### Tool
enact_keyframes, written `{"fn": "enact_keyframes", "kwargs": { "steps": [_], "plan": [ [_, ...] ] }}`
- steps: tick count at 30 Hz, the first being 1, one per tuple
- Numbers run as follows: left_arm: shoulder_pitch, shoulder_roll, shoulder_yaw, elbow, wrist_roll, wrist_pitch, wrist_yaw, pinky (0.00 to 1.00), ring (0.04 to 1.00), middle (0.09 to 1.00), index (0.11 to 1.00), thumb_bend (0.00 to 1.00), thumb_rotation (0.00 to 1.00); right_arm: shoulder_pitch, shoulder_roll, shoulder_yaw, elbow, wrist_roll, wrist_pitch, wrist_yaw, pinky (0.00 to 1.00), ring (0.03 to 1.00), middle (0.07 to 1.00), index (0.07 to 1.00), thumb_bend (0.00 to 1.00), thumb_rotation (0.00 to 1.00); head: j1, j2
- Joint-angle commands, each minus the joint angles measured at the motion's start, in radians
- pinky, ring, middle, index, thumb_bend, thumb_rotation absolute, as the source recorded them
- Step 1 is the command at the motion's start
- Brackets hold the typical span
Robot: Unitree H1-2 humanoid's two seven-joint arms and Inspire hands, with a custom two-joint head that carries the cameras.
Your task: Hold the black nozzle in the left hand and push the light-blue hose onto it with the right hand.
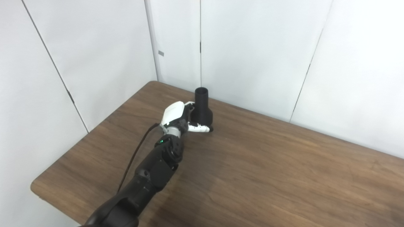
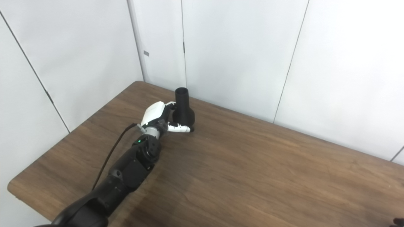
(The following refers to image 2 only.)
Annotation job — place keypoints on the white and black left hand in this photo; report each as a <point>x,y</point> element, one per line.
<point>154,113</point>

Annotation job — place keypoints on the white and black right hand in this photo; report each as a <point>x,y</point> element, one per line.
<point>399,223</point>

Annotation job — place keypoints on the black flared nozzle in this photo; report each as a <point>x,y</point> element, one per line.
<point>183,115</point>

